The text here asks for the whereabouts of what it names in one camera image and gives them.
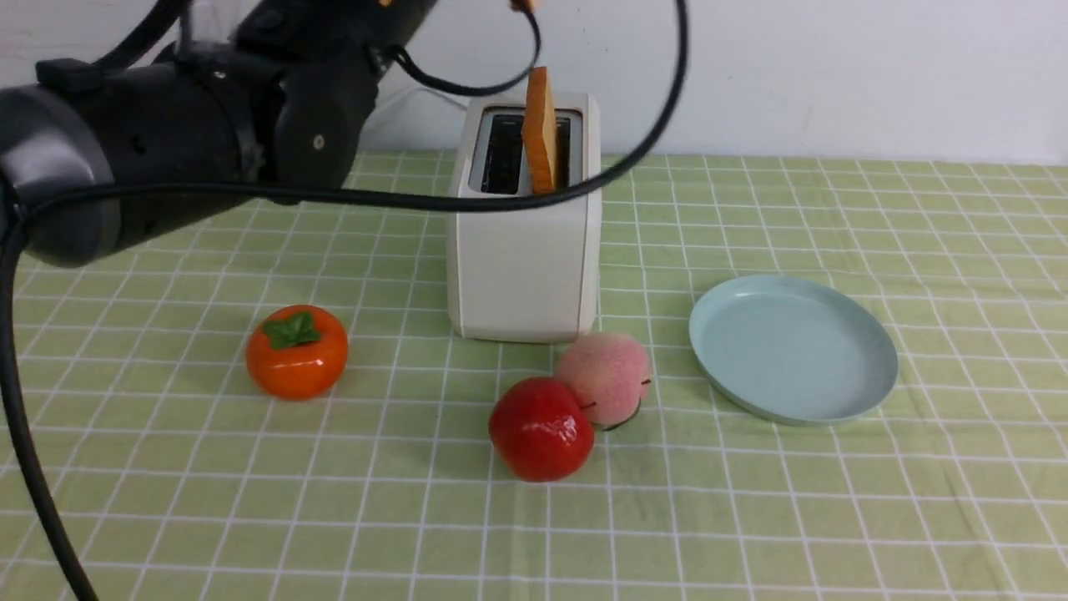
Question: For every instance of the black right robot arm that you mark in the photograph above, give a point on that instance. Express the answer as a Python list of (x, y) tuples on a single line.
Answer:
[(283, 101)]

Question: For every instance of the green checkered tablecloth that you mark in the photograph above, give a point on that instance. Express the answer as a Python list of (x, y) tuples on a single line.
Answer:
[(179, 479)]

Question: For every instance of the red apple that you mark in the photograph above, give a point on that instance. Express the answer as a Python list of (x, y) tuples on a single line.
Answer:
[(540, 431)]

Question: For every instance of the pink peach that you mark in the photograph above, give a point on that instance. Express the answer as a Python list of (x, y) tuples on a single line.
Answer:
[(611, 373)]

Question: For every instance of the orange persimmon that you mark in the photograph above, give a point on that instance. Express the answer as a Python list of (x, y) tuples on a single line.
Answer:
[(297, 353)]

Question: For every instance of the light blue plate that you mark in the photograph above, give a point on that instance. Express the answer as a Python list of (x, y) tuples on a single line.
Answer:
[(792, 351)]

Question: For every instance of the toasted bread slice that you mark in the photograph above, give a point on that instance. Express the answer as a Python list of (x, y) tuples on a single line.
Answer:
[(539, 132)]

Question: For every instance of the white toaster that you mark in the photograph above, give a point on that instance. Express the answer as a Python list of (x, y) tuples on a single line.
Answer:
[(529, 276)]

